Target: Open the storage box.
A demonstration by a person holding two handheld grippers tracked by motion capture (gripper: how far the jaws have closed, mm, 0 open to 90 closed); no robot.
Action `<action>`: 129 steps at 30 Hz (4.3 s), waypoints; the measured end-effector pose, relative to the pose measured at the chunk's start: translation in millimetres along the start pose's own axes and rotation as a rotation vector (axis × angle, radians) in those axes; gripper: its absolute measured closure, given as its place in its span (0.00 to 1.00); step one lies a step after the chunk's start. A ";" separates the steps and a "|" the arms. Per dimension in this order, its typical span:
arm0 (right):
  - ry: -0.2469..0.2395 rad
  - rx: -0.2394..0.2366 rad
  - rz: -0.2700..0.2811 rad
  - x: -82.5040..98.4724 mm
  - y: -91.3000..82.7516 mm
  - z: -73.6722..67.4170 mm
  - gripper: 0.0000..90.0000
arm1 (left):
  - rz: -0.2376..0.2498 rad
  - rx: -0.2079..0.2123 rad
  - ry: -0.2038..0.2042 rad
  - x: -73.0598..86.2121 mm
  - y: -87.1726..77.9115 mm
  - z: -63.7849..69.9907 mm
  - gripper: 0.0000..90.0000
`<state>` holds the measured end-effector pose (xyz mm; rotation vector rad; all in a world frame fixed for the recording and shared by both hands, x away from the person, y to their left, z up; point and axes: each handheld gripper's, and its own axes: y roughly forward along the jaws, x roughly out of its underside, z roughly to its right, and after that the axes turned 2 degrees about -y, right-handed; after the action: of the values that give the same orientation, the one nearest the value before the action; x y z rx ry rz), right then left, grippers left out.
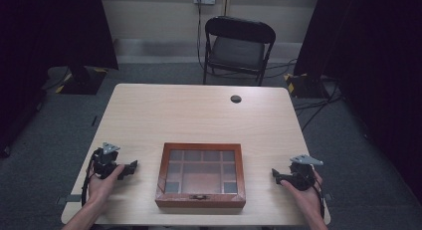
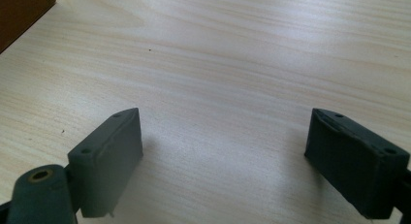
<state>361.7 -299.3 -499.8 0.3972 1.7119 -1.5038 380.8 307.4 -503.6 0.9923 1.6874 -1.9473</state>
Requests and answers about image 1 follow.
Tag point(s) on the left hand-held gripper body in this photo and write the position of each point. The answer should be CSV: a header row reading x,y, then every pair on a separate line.
x,y
103,162

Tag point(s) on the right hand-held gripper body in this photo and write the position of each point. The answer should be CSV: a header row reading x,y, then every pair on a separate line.
x,y
301,178

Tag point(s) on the wooden box with glass lid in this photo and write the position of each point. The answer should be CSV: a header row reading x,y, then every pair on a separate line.
x,y
200,200

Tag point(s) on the person's right hand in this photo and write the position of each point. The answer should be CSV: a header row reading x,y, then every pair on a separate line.
x,y
308,201

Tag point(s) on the person's left hand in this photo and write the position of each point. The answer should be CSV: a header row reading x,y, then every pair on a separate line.
x,y
101,190

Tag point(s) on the black stand base striped tape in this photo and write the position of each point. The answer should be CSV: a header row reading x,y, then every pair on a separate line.
x,y
303,85
83,81

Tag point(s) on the black folding chair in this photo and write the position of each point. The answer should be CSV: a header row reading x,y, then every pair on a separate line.
x,y
237,50

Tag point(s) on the dark curtain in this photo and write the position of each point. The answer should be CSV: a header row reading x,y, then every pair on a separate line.
x,y
40,41
371,57

